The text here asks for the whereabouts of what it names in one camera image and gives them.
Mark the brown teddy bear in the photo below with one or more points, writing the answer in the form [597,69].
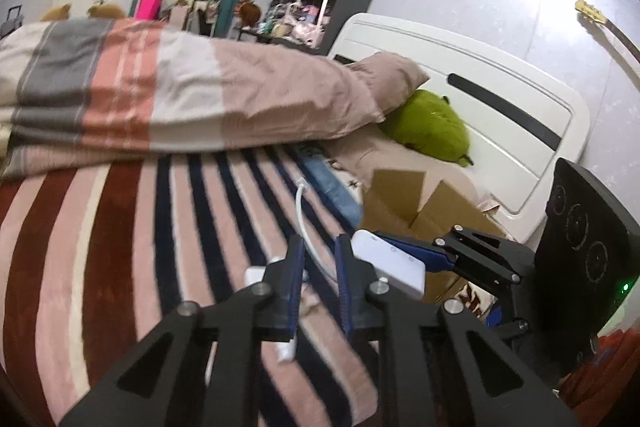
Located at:
[56,13]
[106,10]

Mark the pink gift bag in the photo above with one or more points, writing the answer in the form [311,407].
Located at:
[150,7]

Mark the guitar neck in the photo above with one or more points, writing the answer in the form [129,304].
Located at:
[607,24]

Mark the brown wig head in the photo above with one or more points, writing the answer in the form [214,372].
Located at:
[249,13]

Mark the white bed headboard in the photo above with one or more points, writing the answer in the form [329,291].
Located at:
[500,72]

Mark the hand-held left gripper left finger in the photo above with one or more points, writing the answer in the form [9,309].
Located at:
[291,292]

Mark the grey suitcase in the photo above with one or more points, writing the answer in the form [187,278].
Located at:
[10,23]

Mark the white rectangular box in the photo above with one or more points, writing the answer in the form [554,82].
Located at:
[395,274]

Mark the green plush toy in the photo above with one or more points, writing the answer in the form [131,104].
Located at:
[430,127]

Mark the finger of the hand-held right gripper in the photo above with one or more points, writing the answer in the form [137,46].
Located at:
[507,329]
[415,249]

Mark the black desk chair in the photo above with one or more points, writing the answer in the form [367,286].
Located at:
[202,17]

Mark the brown cardboard box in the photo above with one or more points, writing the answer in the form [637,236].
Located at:
[435,212]

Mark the flat pink striped pillow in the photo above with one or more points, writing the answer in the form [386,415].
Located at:
[370,157]

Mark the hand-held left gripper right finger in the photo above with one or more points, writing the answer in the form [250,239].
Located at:
[344,292]

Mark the folded striped quilt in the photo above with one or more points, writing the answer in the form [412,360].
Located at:
[175,92]

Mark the orange red cloth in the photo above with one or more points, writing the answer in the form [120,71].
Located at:
[607,367]

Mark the striped plush blanket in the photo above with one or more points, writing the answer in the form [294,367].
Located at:
[125,247]

